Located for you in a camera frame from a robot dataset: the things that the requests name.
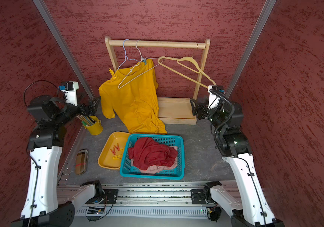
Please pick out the dark red t-shirt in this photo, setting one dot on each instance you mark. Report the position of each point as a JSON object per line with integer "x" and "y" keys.
{"x": 152, "y": 153}

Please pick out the yellow t-shirt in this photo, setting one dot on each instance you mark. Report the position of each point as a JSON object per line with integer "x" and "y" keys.
{"x": 132, "y": 97}

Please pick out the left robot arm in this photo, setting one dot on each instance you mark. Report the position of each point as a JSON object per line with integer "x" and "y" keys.
{"x": 42, "y": 207}

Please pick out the yellow plastic tray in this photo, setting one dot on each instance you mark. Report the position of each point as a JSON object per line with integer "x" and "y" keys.
{"x": 105, "y": 159}

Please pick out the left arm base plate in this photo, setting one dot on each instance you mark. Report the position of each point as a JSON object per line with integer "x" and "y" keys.
{"x": 108, "y": 196}

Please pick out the aluminium mounting rail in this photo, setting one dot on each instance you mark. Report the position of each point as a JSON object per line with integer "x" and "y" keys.
{"x": 153, "y": 193}

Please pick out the pink printed t-shirt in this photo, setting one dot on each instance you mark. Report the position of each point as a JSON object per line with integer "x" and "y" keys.
{"x": 156, "y": 168}

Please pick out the pencils bundle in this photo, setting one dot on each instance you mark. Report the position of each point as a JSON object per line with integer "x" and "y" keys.
{"x": 87, "y": 121}

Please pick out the wooden clothes rack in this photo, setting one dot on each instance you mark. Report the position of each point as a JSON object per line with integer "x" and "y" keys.
{"x": 171, "y": 110}

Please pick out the light blue wire hanger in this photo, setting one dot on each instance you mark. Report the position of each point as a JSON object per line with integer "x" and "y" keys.
{"x": 126, "y": 56}

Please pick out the teal plastic basket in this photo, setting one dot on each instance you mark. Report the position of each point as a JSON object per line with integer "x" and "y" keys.
{"x": 177, "y": 173}

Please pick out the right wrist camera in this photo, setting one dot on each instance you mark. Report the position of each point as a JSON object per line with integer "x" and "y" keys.
{"x": 213, "y": 99}

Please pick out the yellow pencil cup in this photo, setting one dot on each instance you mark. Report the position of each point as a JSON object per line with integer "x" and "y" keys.
{"x": 96, "y": 128}

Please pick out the plaid pencil case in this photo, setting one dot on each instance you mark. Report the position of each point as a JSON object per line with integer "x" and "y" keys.
{"x": 81, "y": 162}

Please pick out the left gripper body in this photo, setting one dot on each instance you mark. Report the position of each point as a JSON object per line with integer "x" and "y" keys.
{"x": 69, "y": 111}

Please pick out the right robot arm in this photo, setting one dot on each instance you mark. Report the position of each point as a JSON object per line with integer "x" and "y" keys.
{"x": 252, "y": 209}

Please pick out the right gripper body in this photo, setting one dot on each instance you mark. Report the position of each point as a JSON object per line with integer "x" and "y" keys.
{"x": 213, "y": 114}

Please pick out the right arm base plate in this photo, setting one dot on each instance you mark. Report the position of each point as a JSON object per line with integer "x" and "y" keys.
{"x": 201, "y": 196}

